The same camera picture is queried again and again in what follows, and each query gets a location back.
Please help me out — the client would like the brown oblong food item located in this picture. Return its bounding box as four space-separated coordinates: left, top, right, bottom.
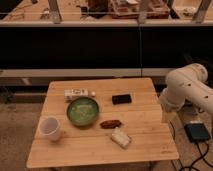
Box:
100 120 122 129

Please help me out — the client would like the long wooden workbench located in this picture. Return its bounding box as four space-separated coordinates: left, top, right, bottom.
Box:
0 0 213 27

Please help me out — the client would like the translucent plastic cup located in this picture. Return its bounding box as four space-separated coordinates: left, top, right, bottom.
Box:
39 117 61 141

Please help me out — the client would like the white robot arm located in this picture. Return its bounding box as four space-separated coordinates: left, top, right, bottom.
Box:
159 63 213 117

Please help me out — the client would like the wooden folding table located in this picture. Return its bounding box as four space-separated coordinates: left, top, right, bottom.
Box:
27 78 179 169

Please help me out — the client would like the black rectangular phone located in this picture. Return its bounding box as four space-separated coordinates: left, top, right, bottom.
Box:
112 94 132 105

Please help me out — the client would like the black floor cable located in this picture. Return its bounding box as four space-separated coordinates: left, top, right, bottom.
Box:
169 120 213 171

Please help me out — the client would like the green ceramic bowl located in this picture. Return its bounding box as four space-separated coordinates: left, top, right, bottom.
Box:
66 97 99 126

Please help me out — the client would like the black power box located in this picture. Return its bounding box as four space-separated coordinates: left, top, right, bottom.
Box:
184 123 211 143

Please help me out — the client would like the white crumpled packet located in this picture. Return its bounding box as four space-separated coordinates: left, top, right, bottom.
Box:
111 129 131 148

